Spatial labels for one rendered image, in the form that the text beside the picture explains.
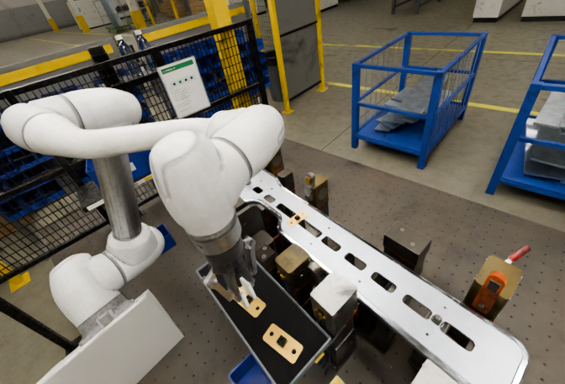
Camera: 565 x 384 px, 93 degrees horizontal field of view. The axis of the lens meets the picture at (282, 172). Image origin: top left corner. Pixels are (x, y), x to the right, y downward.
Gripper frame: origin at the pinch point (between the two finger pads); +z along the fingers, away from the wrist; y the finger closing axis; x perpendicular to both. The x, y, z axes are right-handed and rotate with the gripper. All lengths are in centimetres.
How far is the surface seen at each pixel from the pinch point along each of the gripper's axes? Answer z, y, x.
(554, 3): 87, -820, 36
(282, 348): 3.9, 2.8, 13.1
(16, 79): -20, -9, -264
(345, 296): 9.2, -16.6, 16.8
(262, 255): 10.2, -13.9, -10.1
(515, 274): 14, -49, 48
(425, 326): 20.2, -26.1, 34.1
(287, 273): 13.0, -14.4, -1.3
